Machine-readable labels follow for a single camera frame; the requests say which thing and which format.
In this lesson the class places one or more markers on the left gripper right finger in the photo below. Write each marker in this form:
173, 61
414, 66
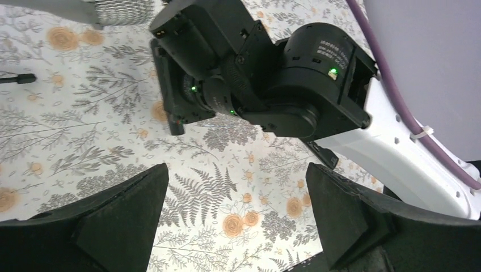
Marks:
363, 230

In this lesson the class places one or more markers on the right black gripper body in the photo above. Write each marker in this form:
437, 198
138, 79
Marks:
211, 57

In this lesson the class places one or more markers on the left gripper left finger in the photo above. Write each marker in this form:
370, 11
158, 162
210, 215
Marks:
112, 230

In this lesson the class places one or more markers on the black remote control back up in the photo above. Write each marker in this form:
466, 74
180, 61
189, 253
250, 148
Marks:
175, 126

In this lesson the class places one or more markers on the black remote control with buttons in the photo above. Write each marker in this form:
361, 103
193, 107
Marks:
326, 156

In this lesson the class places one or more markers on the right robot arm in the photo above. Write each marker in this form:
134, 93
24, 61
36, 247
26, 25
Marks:
317, 85

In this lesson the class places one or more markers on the grey microphone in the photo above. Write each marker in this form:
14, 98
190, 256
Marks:
99, 13

